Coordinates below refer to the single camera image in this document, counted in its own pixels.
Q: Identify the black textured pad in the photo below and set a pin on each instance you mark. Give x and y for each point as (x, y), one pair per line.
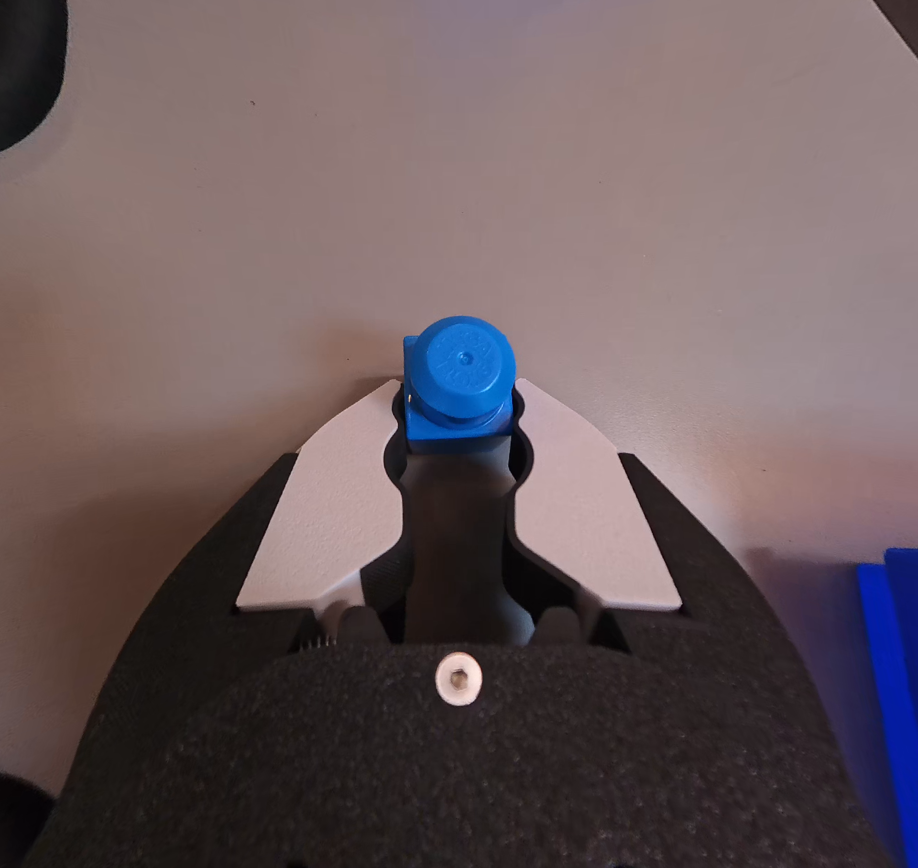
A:
(29, 43)

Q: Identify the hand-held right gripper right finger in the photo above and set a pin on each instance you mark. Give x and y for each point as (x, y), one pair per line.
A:
(595, 524)

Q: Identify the blue mega block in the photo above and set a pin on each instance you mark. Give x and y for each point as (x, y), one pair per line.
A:
(459, 373)

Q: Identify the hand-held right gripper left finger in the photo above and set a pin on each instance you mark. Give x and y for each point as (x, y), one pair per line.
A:
(323, 524)

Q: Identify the blue plastic bin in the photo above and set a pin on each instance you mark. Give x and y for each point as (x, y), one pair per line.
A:
(889, 667)

